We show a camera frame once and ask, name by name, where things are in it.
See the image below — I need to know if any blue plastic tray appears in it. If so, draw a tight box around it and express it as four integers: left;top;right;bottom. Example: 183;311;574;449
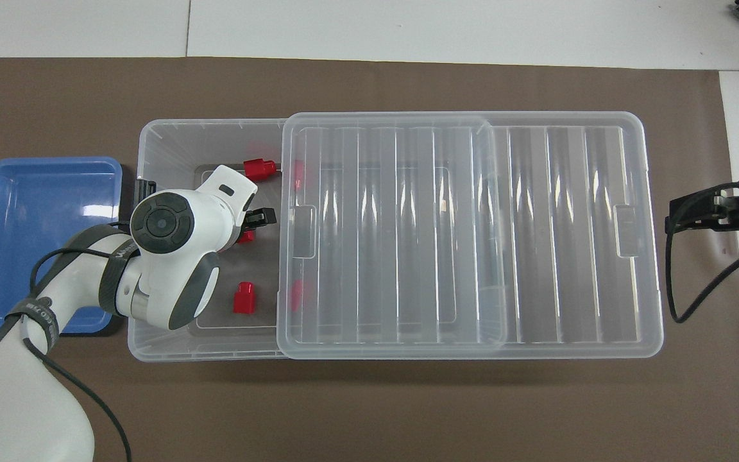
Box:
0;157;123;334

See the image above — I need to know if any clear plastic storage box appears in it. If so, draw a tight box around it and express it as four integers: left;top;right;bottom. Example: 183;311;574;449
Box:
127;117;511;363

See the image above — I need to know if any clear ribbed plastic lid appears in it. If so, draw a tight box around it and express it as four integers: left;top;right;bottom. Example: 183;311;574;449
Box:
276;111;665;360

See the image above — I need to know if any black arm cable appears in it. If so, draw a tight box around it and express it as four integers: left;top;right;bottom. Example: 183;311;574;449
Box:
0;221;134;462
665;182;739;323

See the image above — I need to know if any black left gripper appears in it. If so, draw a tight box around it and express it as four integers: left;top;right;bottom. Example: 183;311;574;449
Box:
239;208;278;232

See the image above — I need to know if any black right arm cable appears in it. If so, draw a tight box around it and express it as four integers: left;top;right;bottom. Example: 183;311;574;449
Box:
665;182;739;323

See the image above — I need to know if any brown table mat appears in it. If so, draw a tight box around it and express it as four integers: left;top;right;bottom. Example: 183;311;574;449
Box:
0;56;739;462

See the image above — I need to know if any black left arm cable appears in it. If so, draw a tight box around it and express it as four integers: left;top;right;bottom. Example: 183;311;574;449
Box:
0;221;134;462

